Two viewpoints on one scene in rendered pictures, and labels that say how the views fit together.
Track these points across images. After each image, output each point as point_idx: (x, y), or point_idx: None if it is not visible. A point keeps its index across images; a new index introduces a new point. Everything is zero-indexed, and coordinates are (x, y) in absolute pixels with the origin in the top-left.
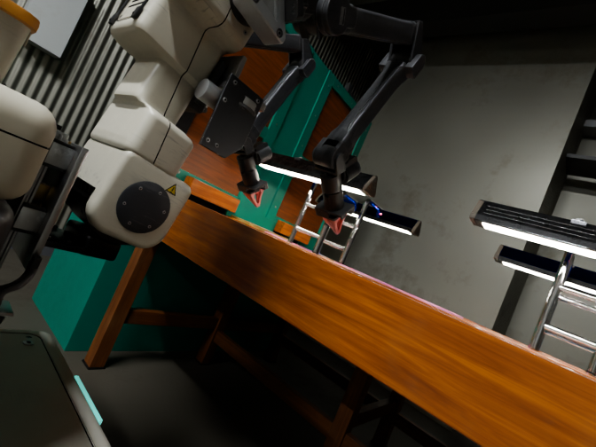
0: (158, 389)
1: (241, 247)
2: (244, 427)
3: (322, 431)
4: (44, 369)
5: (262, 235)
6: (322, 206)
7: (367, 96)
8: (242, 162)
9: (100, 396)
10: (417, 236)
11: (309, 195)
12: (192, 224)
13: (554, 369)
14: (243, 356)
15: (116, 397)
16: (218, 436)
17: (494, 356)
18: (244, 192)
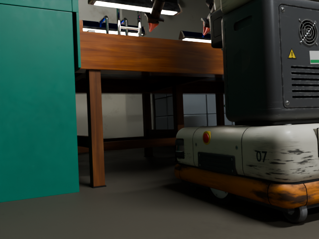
0: (122, 177)
1: (188, 52)
2: (150, 167)
3: (174, 144)
4: (224, 125)
5: (197, 42)
6: (207, 22)
7: None
8: (163, 4)
9: (140, 182)
10: (143, 36)
11: (120, 21)
12: (144, 50)
13: None
14: (109, 144)
15: (138, 180)
16: (163, 170)
17: None
18: (154, 22)
